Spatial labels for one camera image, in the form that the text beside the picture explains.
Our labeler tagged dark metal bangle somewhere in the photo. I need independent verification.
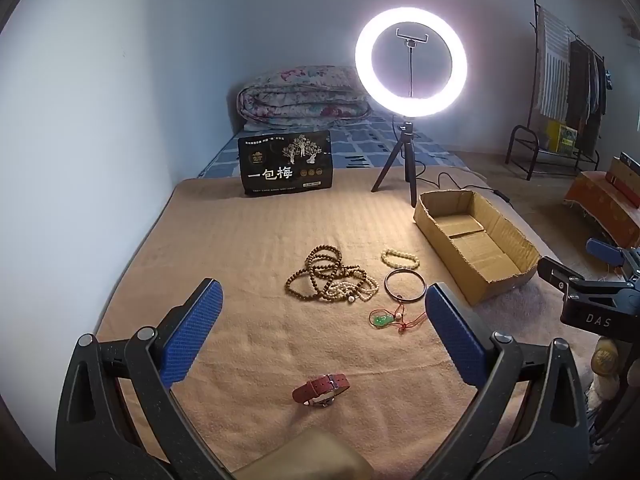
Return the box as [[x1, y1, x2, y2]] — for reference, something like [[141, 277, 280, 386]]
[[383, 269, 427, 304]]

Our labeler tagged green jade pendant red cord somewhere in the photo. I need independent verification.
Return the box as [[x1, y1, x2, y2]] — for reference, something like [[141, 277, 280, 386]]
[[368, 300, 429, 335]]

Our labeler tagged white pearl necklace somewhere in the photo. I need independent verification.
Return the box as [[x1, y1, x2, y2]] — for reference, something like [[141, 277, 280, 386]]
[[324, 276, 380, 306]]

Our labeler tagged red leather strap watch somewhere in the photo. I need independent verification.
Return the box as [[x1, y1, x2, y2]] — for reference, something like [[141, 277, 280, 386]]
[[292, 374, 350, 408]]

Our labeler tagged brown wooden bead necklace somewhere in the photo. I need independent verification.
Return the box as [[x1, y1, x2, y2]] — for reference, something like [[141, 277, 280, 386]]
[[284, 244, 368, 304]]

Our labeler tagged orange cloth covered stool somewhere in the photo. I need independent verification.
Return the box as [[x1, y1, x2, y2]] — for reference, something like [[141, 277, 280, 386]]
[[564, 171, 639, 248]]

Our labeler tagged cardboard box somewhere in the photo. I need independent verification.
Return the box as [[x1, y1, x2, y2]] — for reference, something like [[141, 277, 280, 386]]
[[414, 190, 540, 306]]

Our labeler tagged red book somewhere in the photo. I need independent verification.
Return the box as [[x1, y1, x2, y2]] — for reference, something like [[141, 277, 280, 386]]
[[605, 157, 640, 208]]

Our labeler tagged black clothes rack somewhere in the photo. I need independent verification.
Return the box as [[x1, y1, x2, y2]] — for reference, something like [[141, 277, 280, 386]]
[[504, 0, 612, 181]]

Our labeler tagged yellow box on rack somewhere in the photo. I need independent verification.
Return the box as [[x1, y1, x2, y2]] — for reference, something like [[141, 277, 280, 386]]
[[546, 119, 578, 155]]

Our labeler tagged blue patterned bed sheet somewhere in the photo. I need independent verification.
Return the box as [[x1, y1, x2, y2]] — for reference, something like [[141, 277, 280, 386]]
[[198, 112, 465, 179]]

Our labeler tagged black tripod stand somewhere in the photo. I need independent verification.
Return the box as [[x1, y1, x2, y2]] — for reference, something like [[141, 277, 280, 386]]
[[371, 120, 418, 207]]

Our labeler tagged striped hanging cloth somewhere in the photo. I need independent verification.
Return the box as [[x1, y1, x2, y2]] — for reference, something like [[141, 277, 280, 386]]
[[536, 6, 572, 122]]

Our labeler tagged black snack bag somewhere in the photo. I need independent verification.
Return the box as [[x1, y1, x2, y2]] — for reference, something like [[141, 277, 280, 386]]
[[238, 130, 333, 196]]

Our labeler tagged folded floral quilt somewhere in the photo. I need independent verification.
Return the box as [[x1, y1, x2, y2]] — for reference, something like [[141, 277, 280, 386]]
[[236, 65, 371, 126]]

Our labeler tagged black power cable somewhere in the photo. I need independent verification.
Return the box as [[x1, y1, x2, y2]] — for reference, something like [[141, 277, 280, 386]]
[[391, 114, 514, 201]]

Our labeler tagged cream bead bracelet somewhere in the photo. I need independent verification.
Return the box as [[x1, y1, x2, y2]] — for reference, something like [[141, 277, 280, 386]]
[[380, 247, 420, 271]]

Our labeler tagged white ring light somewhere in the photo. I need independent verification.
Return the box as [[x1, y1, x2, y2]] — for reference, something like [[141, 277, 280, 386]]
[[355, 6, 469, 118]]

